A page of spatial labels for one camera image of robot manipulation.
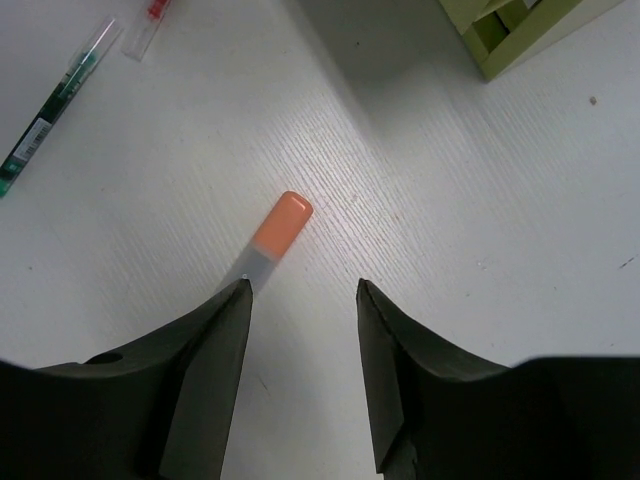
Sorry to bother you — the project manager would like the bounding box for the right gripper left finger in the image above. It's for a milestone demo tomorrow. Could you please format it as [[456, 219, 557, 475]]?
[[1, 280, 253, 479]]

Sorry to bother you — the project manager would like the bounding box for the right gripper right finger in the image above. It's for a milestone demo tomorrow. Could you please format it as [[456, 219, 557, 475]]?
[[356, 280, 639, 479]]

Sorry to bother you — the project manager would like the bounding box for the orange highlighter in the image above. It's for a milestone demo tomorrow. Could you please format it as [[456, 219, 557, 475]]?
[[217, 191, 313, 295]]

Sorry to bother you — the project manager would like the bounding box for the green gel pen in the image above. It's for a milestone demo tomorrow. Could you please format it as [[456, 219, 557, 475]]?
[[1, 16, 122, 197]]

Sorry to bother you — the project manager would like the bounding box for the green metal tool chest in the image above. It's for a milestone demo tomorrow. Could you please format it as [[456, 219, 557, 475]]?
[[439, 0, 621, 81]]

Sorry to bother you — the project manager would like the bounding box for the red gel pen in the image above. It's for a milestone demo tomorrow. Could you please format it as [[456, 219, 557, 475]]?
[[122, 0, 172, 62]]

